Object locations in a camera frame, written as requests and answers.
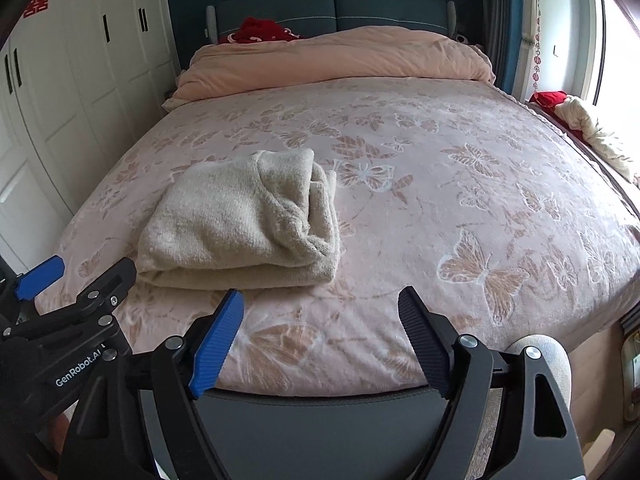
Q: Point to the teal upholstered headboard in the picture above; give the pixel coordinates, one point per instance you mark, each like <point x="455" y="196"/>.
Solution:
<point x="390" y="7"/>

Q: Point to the white wardrobe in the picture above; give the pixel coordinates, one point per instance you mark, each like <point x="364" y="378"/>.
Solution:
<point x="75" y="110"/>

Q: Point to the cream crumpled cloth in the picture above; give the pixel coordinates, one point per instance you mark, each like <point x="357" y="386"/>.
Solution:
<point x="595" y="130"/>

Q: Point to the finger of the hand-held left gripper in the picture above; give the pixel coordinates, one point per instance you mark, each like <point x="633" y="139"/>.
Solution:
<point x="40" y="277"/>
<point x="107" y="285"/>

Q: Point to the red paper decoration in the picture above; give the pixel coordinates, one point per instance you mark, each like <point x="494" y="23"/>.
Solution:
<point x="37" y="2"/>

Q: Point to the grey curtain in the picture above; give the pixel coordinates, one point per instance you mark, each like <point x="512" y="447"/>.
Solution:
<point x="495" y="20"/>

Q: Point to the bed with floral pink sheet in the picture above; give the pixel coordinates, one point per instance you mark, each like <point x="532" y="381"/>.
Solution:
<point x="450" y="210"/>

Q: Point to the cream sweater with black hearts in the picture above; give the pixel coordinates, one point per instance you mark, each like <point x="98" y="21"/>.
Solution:
<point x="225" y="220"/>

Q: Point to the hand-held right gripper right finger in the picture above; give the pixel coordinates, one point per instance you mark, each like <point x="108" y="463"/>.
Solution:
<point x="425" y="340"/>

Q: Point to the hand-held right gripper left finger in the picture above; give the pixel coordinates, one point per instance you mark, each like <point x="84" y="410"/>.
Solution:
<point x="217" y="345"/>

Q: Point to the window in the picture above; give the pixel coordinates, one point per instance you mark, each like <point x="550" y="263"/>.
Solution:
<point x="612" y="45"/>

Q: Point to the red cloth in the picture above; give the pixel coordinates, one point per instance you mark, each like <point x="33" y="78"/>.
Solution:
<point x="260" y="30"/>

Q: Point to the red cushion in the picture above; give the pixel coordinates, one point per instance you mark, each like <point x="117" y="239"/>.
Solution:
<point x="547" y="99"/>

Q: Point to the light grey slipper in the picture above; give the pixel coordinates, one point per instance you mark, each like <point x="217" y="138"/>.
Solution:
<point x="542" y="360"/>

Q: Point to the pink duvet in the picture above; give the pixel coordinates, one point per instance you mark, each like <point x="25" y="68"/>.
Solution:
<point x="325" y="60"/>

